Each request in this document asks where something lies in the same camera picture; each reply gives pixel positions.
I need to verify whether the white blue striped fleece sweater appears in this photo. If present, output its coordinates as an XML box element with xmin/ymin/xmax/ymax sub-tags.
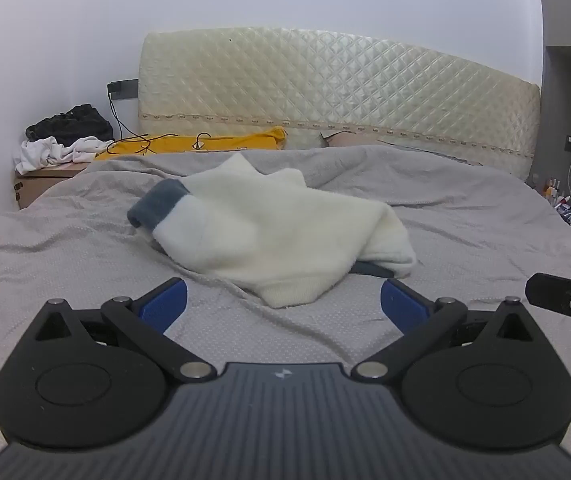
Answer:
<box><xmin>127</xmin><ymin>154</ymin><xmax>417</xmax><ymax>309</ymax></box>

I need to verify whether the white clothes pile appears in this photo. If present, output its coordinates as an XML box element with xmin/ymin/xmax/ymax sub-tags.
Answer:
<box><xmin>13</xmin><ymin>136</ymin><xmax>112</xmax><ymax>176</ymax></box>

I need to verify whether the black clothes pile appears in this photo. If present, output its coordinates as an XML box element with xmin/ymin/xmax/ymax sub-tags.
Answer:
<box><xmin>25</xmin><ymin>104</ymin><xmax>113</xmax><ymax>146</ymax></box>

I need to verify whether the cardboard box nightstand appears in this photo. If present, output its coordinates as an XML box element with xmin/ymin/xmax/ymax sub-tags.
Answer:
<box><xmin>14</xmin><ymin>162</ymin><xmax>89</xmax><ymax>209</ymax></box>

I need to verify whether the pink pillow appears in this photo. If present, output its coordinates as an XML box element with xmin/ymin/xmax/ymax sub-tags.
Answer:
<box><xmin>321</xmin><ymin>130</ymin><xmax>380</xmax><ymax>148</ymax></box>

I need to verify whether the cream quilted headboard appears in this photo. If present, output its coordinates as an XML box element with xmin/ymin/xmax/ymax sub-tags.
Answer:
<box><xmin>138</xmin><ymin>27</ymin><xmax>540</xmax><ymax>179</ymax></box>

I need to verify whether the black cable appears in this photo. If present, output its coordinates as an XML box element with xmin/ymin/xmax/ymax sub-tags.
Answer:
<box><xmin>106</xmin><ymin>90</ymin><xmax>214</xmax><ymax>157</ymax></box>

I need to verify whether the black wall socket plate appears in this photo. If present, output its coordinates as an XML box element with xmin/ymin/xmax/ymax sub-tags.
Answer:
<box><xmin>106</xmin><ymin>79</ymin><xmax>139</xmax><ymax>101</ymax></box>

